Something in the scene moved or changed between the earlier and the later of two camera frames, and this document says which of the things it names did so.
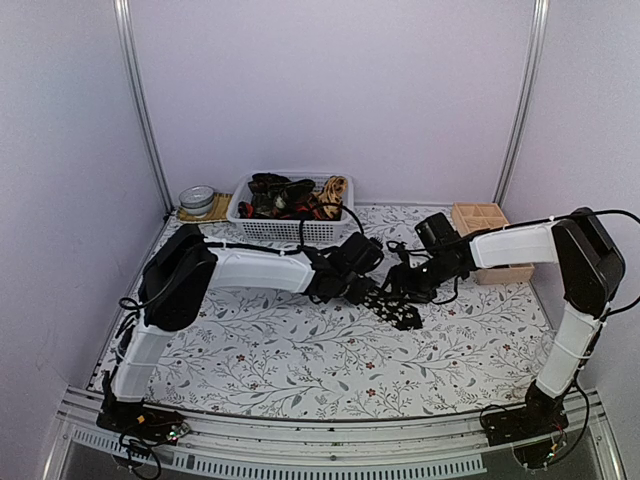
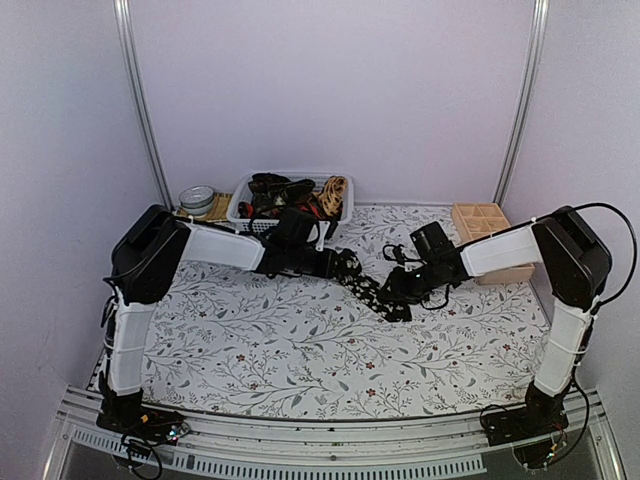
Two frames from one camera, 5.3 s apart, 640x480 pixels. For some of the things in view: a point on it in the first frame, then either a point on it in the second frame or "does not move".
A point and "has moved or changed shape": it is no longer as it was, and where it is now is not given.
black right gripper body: (423, 284) does not move
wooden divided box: (471, 217) does not move
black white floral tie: (398, 312) has moved or changed shape
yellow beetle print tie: (331, 196) does not move
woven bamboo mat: (218, 211) does not move
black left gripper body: (357, 297) → (318, 268)
